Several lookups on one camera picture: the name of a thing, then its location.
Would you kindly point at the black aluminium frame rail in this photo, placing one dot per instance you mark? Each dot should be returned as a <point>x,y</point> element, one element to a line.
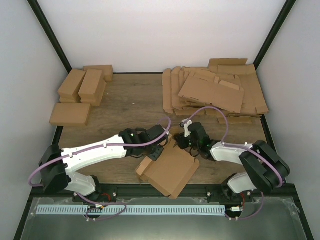
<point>212,192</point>

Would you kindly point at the light blue slotted cable duct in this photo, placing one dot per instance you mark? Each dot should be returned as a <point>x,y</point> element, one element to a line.
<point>133,210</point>

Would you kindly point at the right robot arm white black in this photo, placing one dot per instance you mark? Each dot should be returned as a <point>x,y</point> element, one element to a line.
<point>265,170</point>

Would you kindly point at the folded cardboard box left stack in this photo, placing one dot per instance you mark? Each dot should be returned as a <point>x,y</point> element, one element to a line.
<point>69,90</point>

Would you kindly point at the folded cardboard box stack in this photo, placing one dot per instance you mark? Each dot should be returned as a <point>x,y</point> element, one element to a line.
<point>69,90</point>
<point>92,88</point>

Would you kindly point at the folded cardboard box middle stack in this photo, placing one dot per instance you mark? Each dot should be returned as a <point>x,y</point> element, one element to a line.
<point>92,88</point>

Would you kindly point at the stack of flat cardboard blanks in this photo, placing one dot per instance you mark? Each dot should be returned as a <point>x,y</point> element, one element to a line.
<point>227,87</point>

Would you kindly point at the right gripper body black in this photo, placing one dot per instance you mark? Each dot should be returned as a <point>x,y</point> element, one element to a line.
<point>184,145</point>

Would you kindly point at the flat folded cardboard box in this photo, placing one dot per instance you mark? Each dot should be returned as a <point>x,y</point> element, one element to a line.
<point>70,114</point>

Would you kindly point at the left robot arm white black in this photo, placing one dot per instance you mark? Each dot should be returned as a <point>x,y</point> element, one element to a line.
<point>63,165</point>

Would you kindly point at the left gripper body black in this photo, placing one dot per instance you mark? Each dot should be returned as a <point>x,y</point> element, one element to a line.
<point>153,155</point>

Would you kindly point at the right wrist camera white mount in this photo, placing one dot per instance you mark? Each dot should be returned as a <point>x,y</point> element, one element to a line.
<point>185,124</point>

